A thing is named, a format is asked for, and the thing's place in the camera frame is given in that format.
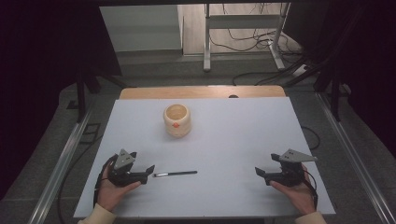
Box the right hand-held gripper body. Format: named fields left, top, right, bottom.
left=264, top=148, right=318, bottom=188

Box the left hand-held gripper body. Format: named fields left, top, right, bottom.
left=106, top=148, right=149, bottom=188

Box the black pen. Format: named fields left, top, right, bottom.
left=152, top=170, right=199, bottom=178

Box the cream ceramic cup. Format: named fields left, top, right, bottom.
left=163, top=103, right=191, bottom=138

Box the person's left hand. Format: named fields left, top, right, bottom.
left=96, top=161, right=143, bottom=214

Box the person's right hand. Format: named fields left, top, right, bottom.
left=269, top=163, right=318, bottom=216

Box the white table board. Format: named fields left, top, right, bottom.
left=73, top=96, right=336, bottom=218

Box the black metal stand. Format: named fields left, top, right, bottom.
left=74, top=69, right=129, bottom=124
left=312, top=69, right=353, bottom=123

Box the white power strip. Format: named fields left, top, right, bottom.
left=291, top=63, right=310, bottom=77

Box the wooden table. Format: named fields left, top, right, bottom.
left=119, top=85, right=287, bottom=101

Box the grey cabinet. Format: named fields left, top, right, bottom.
left=99, top=4, right=185, bottom=58

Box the left hand-held gripper black cable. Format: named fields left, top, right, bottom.
left=92, top=154, right=118, bottom=209

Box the hand-held gripper black cable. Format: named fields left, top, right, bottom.
left=301, top=169, right=319, bottom=210
left=92, top=154, right=118, bottom=209

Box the right hand-held gripper black cable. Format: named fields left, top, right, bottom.
left=301, top=169, right=319, bottom=210

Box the black floor cable loop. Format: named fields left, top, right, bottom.
left=300, top=124, right=321, bottom=151

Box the black floor bracket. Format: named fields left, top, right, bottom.
left=78, top=122, right=103, bottom=146

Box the long black floor cable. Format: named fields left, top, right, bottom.
left=57, top=133, right=104, bottom=224

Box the metal floor rail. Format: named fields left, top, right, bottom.
left=27, top=110, right=92, bottom=224
left=315, top=92, right=396, bottom=224

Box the tangle of black floor cables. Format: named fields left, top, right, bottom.
left=208, top=3, right=316, bottom=87

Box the white metal desk frame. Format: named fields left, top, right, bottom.
left=203, top=3, right=292, bottom=73

